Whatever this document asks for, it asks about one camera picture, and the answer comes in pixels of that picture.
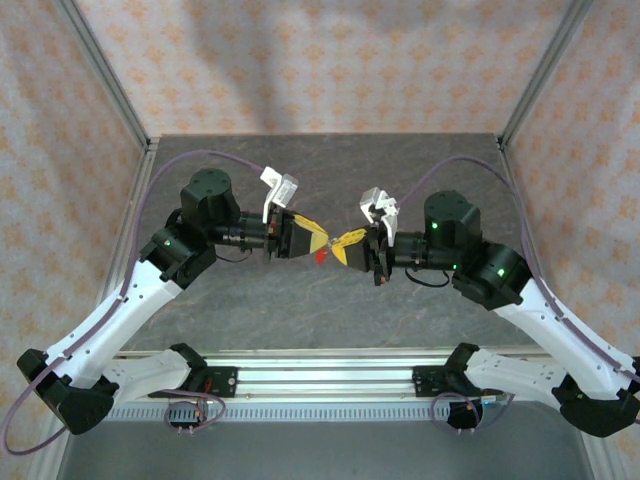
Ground grey metal panel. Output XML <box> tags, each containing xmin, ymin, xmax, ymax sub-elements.
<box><xmin>54</xmin><ymin>419</ymin><xmax>591</xmax><ymax>480</ymax></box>

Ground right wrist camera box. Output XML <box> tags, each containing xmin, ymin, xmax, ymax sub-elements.
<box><xmin>358</xmin><ymin>187</ymin><xmax>401</xmax><ymax>249</ymax></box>

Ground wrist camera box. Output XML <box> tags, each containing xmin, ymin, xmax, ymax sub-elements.
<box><xmin>358</xmin><ymin>187</ymin><xmax>401</xmax><ymax>249</ymax></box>
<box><xmin>259</xmin><ymin>166</ymin><xmax>300</xmax><ymax>221</ymax></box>

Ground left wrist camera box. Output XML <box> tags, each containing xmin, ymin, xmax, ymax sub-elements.
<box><xmin>259</xmin><ymin>166</ymin><xmax>300</xmax><ymax>221</ymax></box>

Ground thin black cable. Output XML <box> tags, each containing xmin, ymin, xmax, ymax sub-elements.
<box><xmin>403</xmin><ymin>267</ymin><xmax>451</xmax><ymax>289</ymax></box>
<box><xmin>214</xmin><ymin>247</ymin><xmax>251</xmax><ymax>264</ymax></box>

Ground aluminium table edge rail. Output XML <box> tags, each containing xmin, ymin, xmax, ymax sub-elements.
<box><xmin>79</xmin><ymin>142</ymin><xmax>161</xmax><ymax>361</ymax></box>
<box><xmin>497</xmin><ymin>142</ymin><xmax>572</xmax><ymax>360</ymax></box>

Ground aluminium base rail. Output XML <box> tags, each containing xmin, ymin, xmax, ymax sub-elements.
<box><xmin>52</xmin><ymin>349</ymin><xmax>601</xmax><ymax>401</ymax></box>

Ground aluminium frame post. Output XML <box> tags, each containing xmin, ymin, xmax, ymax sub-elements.
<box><xmin>52</xmin><ymin>0</ymin><xmax>162</xmax><ymax>152</ymax></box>
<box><xmin>497</xmin><ymin>0</ymin><xmax>596</xmax><ymax>151</ymax></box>

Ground grey slotted cable duct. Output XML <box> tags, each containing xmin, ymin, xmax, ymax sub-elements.
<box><xmin>107</xmin><ymin>405</ymin><xmax>481</xmax><ymax>422</ymax></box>

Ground aluminium frame leg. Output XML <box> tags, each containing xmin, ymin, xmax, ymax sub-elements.
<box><xmin>27</xmin><ymin>432</ymin><xmax>71</xmax><ymax>480</ymax></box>
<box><xmin>579</xmin><ymin>435</ymin><xmax>619</xmax><ymax>480</ymax></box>

